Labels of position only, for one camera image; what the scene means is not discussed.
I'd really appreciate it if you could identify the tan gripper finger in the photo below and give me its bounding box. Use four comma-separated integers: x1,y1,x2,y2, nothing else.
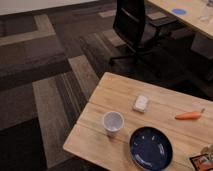
201,144,213,154

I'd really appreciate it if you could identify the white sponge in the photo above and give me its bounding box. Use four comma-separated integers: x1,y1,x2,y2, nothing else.
133,95,149,112

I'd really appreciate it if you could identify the orange carrot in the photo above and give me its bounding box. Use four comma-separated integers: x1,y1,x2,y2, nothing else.
175,108,205,120

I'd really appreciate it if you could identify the dark blue plate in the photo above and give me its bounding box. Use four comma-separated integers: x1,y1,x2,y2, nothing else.
129,126,173,171

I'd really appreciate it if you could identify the white paper cup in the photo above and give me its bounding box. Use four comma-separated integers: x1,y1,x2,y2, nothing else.
102,111,124,137

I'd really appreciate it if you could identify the clear drinking glass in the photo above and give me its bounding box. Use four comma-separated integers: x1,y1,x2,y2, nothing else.
200,0,213,22

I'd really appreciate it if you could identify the blue round coaster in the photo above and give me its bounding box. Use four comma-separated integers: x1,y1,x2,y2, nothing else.
172,8,187,15

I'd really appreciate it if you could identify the black office chair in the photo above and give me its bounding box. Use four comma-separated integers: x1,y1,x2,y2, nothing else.
108,0,188,73

